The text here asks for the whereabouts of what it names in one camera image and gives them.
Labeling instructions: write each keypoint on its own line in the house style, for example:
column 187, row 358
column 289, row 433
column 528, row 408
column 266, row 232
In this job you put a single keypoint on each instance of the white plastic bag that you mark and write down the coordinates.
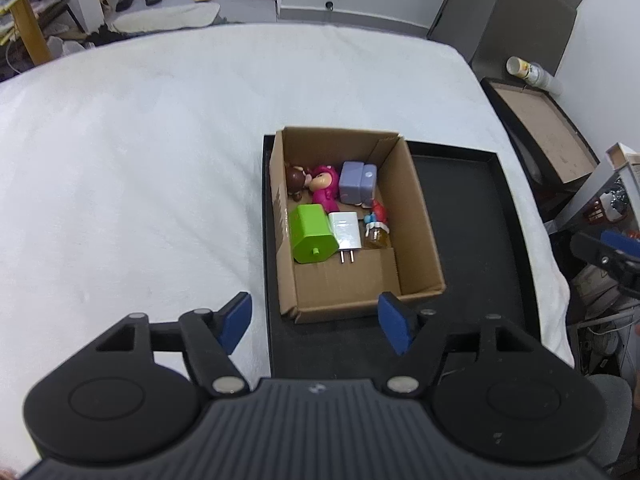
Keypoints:
column 72, row 47

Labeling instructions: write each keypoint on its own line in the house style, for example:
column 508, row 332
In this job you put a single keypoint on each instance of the white floor mat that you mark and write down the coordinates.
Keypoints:
column 165, row 17

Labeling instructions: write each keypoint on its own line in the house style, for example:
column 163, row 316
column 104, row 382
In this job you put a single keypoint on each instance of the grey leaning board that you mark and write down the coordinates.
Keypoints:
column 525, row 25

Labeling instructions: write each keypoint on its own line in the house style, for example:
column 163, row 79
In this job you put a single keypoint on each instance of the brown bear figurine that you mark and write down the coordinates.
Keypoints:
column 295, row 179

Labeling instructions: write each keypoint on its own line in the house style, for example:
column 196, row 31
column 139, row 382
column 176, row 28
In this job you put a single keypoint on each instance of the green plug charger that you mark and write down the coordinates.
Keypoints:
column 312, row 232

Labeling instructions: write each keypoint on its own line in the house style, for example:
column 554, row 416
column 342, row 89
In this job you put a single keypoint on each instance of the grey door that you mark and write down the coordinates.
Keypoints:
column 450, row 10

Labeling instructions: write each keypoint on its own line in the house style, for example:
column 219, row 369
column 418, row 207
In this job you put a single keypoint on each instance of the white plug charger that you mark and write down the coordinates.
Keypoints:
column 345, row 232

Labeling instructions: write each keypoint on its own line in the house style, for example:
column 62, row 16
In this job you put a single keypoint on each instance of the stacked white paper cups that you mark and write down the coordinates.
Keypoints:
column 532, row 75

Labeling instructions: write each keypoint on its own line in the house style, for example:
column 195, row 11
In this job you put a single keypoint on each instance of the black tray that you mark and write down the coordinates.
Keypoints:
column 475, row 235

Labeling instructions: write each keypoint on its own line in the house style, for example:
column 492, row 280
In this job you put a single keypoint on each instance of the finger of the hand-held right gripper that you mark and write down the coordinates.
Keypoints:
column 622, row 245
column 600, row 257

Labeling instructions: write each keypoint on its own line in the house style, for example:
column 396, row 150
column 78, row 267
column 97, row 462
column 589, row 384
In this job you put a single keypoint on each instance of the pink bear figurine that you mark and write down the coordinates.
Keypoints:
column 325, row 187

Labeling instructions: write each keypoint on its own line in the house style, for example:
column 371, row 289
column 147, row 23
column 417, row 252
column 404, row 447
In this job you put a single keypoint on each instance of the black side table with cardboard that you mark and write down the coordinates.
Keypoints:
column 545, row 130

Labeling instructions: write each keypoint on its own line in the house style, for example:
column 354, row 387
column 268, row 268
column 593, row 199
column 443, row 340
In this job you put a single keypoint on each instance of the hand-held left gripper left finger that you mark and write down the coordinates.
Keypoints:
column 235, row 320

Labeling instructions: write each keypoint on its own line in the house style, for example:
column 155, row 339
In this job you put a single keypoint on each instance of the purple plug charger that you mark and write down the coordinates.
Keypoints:
column 352, row 180

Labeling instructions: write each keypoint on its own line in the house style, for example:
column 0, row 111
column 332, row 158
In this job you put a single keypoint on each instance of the dark low shelf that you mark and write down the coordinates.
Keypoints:
column 55, row 15

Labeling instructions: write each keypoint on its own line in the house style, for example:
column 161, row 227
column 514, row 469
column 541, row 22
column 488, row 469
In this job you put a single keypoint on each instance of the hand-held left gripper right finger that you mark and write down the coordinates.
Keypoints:
column 397, row 322

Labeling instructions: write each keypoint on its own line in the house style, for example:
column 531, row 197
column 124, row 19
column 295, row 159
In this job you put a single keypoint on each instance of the cardboard box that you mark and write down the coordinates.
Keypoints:
column 350, row 280

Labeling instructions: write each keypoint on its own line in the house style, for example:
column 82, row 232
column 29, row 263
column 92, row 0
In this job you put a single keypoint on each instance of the dark clothes pile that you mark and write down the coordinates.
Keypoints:
column 105, row 36

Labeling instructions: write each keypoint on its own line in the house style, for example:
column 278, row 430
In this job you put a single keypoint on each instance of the brown cardboard sheet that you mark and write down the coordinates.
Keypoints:
column 625, row 162

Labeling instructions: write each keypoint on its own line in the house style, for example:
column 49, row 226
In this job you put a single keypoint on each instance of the grey padded stool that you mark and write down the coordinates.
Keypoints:
column 612, row 410

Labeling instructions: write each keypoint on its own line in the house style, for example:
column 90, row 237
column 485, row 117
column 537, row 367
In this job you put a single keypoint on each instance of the blue red figurine with jar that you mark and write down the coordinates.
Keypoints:
column 377, row 235

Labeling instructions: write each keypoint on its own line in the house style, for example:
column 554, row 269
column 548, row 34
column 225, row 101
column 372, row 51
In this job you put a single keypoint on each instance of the round table with yellow leg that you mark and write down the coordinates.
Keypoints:
column 30, row 30

